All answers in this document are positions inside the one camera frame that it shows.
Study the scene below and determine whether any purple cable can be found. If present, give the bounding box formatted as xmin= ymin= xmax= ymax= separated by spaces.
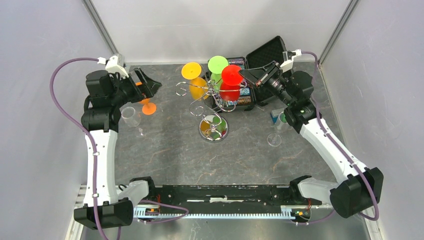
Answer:
xmin=49 ymin=57 xmax=122 ymax=240
xmin=301 ymin=50 xmax=380 ymax=222

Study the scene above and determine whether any red plastic wine glass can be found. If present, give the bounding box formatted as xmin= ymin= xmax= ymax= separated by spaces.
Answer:
xmin=219 ymin=65 xmax=243 ymax=101

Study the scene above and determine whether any clear wine glass front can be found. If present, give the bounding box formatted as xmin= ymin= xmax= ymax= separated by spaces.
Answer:
xmin=267 ymin=112 xmax=290 ymax=147

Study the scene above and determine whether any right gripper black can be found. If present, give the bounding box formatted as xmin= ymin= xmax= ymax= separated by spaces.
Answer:
xmin=239 ymin=60 xmax=295 ymax=107

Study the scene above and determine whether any toy block stack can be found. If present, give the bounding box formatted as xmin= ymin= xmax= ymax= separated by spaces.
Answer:
xmin=270 ymin=108 xmax=287 ymax=124

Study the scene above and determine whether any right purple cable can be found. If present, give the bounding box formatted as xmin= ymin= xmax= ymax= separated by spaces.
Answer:
xmin=301 ymin=50 xmax=380 ymax=222

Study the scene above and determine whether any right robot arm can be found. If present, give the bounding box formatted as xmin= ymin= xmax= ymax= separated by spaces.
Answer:
xmin=238 ymin=61 xmax=384 ymax=221

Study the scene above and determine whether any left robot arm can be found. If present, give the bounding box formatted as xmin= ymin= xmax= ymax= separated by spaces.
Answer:
xmin=74 ymin=67 xmax=162 ymax=230

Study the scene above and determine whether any green plastic wine glass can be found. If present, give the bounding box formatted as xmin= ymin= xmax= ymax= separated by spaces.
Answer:
xmin=207 ymin=55 xmax=229 ymax=91

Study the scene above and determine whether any yellow plastic wine glass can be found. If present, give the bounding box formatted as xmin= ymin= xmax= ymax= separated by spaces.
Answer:
xmin=181 ymin=62 xmax=209 ymax=101

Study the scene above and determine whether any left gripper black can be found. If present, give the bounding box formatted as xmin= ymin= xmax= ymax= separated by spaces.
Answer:
xmin=109 ymin=67 xmax=161 ymax=108

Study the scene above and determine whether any black open tool case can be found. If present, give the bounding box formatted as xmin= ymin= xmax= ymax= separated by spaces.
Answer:
xmin=212 ymin=35 xmax=302 ymax=112

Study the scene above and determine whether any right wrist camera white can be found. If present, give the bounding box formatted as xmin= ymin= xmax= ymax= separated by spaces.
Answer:
xmin=279 ymin=49 xmax=302 ymax=73

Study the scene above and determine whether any orange plastic wine glass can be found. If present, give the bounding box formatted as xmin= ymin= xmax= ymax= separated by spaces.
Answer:
xmin=138 ymin=98 xmax=157 ymax=116

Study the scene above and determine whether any clear wine glass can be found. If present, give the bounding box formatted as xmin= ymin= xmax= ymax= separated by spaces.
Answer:
xmin=267 ymin=112 xmax=290 ymax=147
xmin=121 ymin=106 xmax=145 ymax=138

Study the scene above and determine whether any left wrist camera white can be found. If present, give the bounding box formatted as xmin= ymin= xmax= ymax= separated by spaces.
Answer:
xmin=97 ymin=53 xmax=129 ymax=78

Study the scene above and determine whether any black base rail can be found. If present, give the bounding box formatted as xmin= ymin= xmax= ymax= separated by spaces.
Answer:
xmin=79 ymin=183 xmax=335 ymax=223

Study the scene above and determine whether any chrome wine glass rack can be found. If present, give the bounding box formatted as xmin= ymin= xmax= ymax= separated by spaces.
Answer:
xmin=174 ymin=65 xmax=253 ymax=143

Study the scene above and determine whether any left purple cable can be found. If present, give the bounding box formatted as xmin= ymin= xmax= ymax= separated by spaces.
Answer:
xmin=49 ymin=57 xmax=122 ymax=240

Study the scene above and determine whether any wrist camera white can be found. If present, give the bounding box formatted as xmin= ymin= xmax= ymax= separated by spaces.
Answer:
xmin=97 ymin=53 xmax=129 ymax=78
xmin=279 ymin=49 xmax=302 ymax=73

